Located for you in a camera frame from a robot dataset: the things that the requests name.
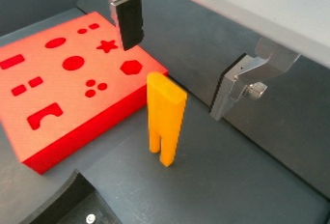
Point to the gripper black-tipped metal left finger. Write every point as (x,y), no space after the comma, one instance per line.
(126,13)

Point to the yellow two-pronged peg object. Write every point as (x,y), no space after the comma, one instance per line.
(166,104)

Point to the black curved holder bracket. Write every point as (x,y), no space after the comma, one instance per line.
(77,204)

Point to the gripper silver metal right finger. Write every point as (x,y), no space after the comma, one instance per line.
(244,79)

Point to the red shape-sorter board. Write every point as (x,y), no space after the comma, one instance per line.
(69,85)

